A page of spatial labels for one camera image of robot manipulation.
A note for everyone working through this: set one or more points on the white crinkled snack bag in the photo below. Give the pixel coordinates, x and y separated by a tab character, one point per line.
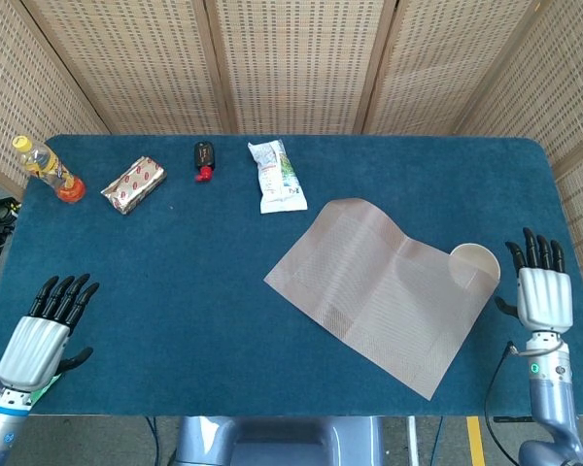
277	179

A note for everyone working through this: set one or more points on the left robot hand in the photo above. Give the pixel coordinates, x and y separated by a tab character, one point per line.
31	352

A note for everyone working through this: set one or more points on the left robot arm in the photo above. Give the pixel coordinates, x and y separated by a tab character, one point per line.
0	422

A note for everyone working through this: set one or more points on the yellow-capped orange drink bottle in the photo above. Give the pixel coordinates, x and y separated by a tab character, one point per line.
48	167

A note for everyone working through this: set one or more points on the blue felt table cover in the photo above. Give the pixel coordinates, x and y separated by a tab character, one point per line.
466	184

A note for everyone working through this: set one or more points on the white bowl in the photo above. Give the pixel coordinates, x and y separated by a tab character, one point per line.
476	259

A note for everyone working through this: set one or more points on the green tea sachet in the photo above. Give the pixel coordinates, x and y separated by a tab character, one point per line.
46	387

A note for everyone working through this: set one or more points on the brown woven placemat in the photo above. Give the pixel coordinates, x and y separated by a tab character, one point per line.
369	291

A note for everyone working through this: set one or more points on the woven bamboo folding screen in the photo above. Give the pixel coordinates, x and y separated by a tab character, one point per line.
291	58

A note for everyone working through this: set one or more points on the black bottle red cap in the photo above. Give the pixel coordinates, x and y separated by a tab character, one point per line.
204	157

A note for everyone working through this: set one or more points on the grey-blue robot torso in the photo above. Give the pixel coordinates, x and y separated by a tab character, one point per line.
282	442

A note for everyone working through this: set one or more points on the gold snack pack red print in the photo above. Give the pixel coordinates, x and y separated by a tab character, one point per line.
133	184

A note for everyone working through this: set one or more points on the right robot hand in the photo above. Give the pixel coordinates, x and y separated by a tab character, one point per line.
544	301

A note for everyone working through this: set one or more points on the thin black strip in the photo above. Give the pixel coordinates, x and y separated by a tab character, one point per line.
512	419

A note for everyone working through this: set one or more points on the white table leg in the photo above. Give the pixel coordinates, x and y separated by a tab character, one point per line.
412	442

